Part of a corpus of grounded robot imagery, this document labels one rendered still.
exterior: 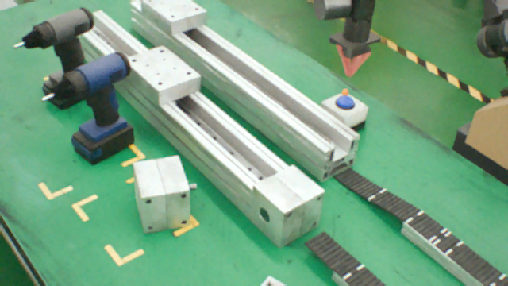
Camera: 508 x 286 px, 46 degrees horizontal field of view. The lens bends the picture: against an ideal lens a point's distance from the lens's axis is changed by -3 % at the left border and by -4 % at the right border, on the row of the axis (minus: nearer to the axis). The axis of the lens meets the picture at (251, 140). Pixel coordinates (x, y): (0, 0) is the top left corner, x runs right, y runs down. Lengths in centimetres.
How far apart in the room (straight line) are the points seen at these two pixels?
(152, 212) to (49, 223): 21
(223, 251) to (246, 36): 81
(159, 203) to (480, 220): 65
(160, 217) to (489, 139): 77
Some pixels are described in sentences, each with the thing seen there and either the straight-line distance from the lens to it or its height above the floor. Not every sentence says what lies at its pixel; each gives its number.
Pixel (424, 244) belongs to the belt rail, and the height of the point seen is 79.
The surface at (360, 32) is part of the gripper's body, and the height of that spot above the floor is 104.
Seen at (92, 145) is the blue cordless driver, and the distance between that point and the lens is 132.
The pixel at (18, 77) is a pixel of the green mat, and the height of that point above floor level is 78.
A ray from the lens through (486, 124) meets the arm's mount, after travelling 147.
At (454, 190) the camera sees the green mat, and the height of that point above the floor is 78.
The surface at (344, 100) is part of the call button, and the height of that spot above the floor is 85.
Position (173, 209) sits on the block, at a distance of 116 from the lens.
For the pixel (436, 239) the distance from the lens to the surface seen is 121.
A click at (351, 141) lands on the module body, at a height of 85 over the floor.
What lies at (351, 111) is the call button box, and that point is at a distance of 143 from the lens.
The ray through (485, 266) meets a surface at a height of 81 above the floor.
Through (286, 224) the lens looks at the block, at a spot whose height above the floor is 84.
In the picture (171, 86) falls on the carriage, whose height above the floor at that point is 90.
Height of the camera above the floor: 165
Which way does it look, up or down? 39 degrees down
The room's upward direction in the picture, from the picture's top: 4 degrees clockwise
